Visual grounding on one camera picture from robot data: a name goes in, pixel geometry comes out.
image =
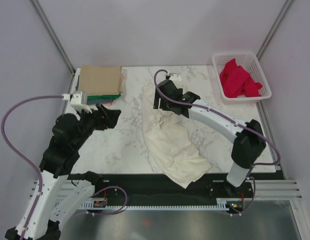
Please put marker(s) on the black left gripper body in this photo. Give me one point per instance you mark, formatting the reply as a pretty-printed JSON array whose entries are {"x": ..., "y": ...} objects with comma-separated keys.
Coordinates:
[{"x": 90, "y": 122}]

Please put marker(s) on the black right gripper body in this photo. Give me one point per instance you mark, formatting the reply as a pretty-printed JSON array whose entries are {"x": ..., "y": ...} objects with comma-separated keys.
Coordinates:
[{"x": 165, "y": 106}]

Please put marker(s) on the cream white t shirt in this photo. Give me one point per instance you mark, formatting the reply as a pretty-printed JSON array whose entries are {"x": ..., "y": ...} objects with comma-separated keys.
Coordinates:
[{"x": 169, "y": 145}]

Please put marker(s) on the white plastic laundry basket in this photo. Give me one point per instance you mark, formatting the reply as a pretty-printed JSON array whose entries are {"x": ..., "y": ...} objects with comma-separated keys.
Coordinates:
[{"x": 250, "y": 63}]

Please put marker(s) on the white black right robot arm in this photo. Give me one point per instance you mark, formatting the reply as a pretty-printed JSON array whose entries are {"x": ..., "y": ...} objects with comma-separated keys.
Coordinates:
[{"x": 247, "y": 137}]

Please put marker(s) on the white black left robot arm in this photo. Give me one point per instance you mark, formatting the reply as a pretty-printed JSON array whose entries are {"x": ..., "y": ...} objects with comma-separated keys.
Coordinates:
[{"x": 42, "y": 220}]

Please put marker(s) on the folded blue grey t shirt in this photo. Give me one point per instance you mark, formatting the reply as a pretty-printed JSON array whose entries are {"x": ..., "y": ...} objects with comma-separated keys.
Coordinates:
[{"x": 104, "y": 102}]

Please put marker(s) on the folded green t shirt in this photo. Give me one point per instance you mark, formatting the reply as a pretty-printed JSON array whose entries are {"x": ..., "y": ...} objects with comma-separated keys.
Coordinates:
[{"x": 97, "y": 97}]

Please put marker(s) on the folded tan t shirt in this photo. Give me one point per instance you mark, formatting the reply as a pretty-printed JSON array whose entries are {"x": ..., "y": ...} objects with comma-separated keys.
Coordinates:
[{"x": 110, "y": 73}]

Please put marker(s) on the folded salmon pink t shirt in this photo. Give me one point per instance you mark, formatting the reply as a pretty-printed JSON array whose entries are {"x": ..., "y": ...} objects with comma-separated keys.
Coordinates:
[{"x": 123, "y": 77}]

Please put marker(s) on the red t shirt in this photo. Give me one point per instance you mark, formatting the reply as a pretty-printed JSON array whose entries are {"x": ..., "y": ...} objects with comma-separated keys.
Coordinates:
[{"x": 236, "y": 81}]

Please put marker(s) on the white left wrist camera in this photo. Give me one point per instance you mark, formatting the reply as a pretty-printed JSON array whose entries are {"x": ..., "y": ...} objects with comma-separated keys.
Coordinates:
[{"x": 78, "y": 101}]

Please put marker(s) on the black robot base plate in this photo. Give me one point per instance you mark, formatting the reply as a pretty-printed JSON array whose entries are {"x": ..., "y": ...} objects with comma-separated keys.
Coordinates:
[{"x": 155, "y": 189}]

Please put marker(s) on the white slotted cable duct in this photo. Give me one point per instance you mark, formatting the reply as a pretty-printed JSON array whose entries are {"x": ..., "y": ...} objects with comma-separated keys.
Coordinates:
[{"x": 219, "y": 206}]

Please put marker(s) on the left aluminium frame post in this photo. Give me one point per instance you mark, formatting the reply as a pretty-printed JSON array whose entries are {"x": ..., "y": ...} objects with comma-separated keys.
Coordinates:
[{"x": 52, "y": 34}]

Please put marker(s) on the aluminium frame post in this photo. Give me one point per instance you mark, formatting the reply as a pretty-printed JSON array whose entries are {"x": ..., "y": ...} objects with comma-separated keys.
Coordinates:
[
  {"x": 275, "y": 27},
  {"x": 52, "y": 34}
]

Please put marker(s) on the right aluminium frame post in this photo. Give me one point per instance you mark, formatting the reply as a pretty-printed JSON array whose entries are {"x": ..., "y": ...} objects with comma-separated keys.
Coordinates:
[{"x": 275, "y": 27}]

